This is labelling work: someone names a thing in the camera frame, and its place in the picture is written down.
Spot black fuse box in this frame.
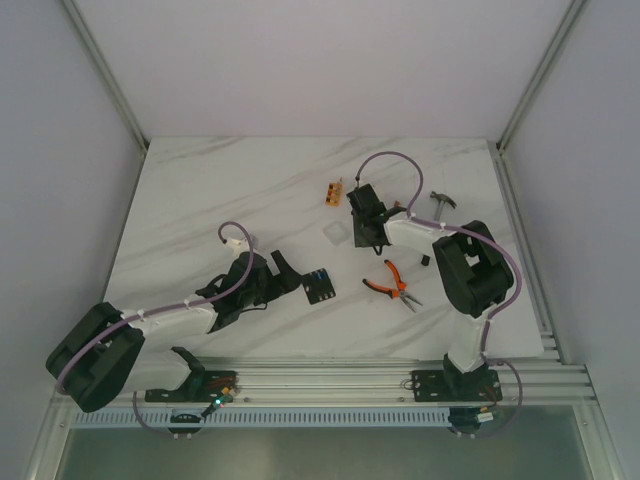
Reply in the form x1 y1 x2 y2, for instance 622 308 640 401
302 268 336 305

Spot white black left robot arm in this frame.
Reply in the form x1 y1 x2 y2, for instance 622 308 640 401
45 251 302 413

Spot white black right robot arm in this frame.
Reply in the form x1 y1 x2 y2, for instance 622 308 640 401
347 184 522 402

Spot clear plastic fuse box cover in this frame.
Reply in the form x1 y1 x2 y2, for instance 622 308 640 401
322 221 350 246

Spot orange fuse holder block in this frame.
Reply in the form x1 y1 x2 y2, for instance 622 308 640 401
325 180 343 207

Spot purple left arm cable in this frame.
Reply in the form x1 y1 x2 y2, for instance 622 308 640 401
55 220 256 442

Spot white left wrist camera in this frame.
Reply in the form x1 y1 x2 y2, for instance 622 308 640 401
225 235 257 253

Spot black handled claw hammer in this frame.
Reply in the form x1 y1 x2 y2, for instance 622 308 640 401
430 191 457 223

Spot orange handled needle-nose pliers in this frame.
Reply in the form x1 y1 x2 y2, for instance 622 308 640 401
362 259 422 313

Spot white slotted cable duct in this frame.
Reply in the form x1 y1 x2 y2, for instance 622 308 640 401
70 406 451 429

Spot aluminium mounting rail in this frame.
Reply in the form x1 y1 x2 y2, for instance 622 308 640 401
202 357 597 407

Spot right aluminium frame post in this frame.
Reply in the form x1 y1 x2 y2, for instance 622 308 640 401
496 0 590 155

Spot aluminium corner frame post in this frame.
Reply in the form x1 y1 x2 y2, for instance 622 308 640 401
58 0 150 153

